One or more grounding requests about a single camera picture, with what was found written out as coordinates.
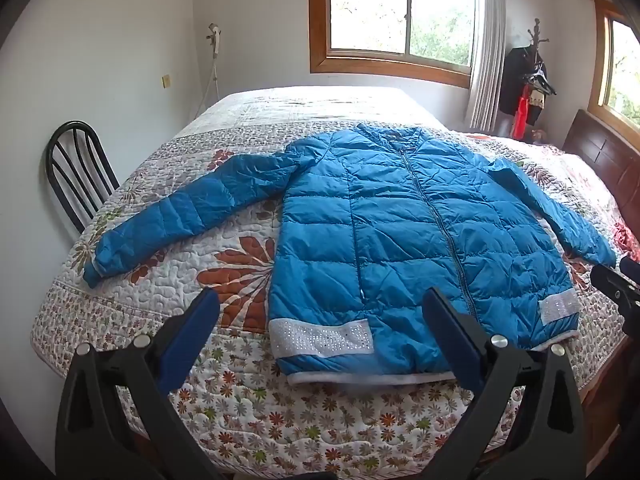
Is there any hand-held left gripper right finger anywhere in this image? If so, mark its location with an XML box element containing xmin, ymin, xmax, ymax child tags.
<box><xmin>421</xmin><ymin>287</ymin><xmax>587</xmax><ymax>480</ymax></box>

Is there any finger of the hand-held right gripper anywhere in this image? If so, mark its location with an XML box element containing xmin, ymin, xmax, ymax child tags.
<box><xmin>590</xmin><ymin>255</ymin><xmax>640</xmax><ymax>322</ymax></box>

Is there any floral quilted bedspread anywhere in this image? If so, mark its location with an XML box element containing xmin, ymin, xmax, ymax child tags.
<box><xmin>30</xmin><ymin>85</ymin><xmax>640</xmax><ymax>478</ymax></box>

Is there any red hanging bag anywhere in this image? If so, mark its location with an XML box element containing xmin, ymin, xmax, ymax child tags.
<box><xmin>511</xmin><ymin>85</ymin><xmax>531</xmax><ymax>139</ymax></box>

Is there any grey curtain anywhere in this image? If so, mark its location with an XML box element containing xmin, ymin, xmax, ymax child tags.
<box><xmin>467</xmin><ymin>0</ymin><xmax>508</xmax><ymax>133</ymax></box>

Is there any blue puffer jacket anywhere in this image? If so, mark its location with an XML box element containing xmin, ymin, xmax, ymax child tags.
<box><xmin>82</xmin><ymin>124</ymin><xmax>617</xmax><ymax>386</ymax></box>

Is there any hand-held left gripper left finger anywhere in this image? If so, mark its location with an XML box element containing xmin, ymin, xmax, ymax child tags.
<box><xmin>55</xmin><ymin>287</ymin><xmax>236</xmax><ymax>480</ymax></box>

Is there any wooden coat rack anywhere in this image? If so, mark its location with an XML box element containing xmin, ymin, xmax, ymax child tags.
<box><xmin>525</xmin><ymin>17</ymin><xmax>558</xmax><ymax>96</ymax></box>

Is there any narrow wooden framed window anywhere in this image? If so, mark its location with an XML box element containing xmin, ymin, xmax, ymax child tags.
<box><xmin>580</xmin><ymin>0</ymin><xmax>640</xmax><ymax>128</ymax></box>

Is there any black metal chair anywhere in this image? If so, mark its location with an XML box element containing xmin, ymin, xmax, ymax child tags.
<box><xmin>46</xmin><ymin>120</ymin><xmax>121</xmax><ymax>235</ymax></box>

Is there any dark wooden headboard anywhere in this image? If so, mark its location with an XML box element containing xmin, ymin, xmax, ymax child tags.
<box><xmin>562</xmin><ymin>109</ymin><xmax>640</xmax><ymax>221</ymax></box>

